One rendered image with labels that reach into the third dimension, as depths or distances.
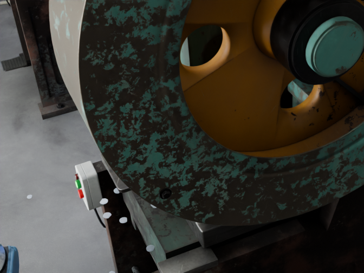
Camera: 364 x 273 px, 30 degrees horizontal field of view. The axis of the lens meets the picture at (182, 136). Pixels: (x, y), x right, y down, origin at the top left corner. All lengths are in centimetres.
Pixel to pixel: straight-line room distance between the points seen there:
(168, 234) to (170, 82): 76
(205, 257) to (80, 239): 108
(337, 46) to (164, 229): 84
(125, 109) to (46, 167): 204
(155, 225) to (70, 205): 111
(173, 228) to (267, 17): 79
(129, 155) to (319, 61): 34
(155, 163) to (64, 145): 205
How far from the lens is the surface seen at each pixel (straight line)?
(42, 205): 290
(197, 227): 169
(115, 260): 228
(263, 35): 117
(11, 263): 177
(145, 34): 101
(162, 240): 175
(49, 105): 342
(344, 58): 114
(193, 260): 170
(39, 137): 327
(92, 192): 204
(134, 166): 114
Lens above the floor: 191
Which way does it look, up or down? 38 degrees down
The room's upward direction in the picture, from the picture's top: 6 degrees counter-clockwise
